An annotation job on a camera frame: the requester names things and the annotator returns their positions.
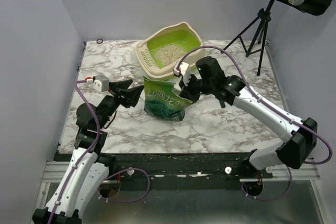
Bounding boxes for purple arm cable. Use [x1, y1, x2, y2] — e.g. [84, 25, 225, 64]
[48, 78, 103, 224]
[175, 45, 333, 164]

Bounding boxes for clear plastic litter scoop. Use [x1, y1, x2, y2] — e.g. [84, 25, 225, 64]
[140, 134, 191, 153]

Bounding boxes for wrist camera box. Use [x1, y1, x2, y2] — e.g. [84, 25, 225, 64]
[85, 75, 109, 93]
[173, 62, 192, 86]

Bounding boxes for green and beige litter box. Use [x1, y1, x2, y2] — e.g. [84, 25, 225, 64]
[135, 22, 204, 80]

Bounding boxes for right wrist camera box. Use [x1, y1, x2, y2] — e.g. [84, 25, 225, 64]
[173, 62, 192, 86]

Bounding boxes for clean litter pile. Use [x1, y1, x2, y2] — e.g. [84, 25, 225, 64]
[154, 44, 186, 67]

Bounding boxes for green cat litter bag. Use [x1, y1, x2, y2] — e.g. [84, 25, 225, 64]
[143, 76, 194, 121]

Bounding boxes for black tripod stand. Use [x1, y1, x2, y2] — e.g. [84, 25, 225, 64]
[224, 0, 275, 76]

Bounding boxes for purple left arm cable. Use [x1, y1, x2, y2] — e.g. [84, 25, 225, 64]
[48, 78, 103, 224]

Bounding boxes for black mounting rail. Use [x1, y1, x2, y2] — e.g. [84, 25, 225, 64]
[97, 152, 272, 192]

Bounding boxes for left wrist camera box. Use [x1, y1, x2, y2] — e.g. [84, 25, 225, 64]
[85, 75, 109, 93]

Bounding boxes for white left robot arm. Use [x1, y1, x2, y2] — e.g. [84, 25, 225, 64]
[32, 75, 144, 223]

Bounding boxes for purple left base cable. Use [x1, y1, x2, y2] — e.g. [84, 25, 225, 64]
[98, 168, 152, 204]

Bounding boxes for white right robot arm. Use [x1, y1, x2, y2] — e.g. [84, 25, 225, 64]
[173, 57, 317, 178]

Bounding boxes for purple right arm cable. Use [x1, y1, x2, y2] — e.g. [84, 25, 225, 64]
[175, 45, 333, 164]

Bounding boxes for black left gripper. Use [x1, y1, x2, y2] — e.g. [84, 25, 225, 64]
[97, 79, 144, 129]

